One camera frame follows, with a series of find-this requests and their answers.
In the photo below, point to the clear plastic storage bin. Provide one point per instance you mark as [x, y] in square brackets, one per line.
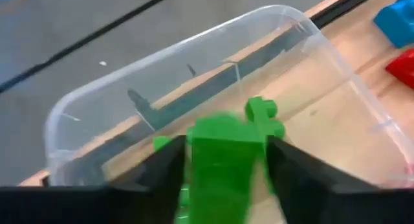
[226, 46]

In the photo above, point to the long green building block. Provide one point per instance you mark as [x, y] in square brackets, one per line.
[223, 159]

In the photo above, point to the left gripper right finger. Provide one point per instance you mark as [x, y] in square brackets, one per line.
[323, 204]

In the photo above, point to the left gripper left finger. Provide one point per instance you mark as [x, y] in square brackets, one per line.
[97, 208]

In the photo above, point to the small white floor scrap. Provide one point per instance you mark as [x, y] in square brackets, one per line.
[103, 63]

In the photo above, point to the short blue building block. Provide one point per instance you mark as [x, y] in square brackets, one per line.
[399, 20]

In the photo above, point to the short red building block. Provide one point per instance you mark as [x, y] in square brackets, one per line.
[404, 68]

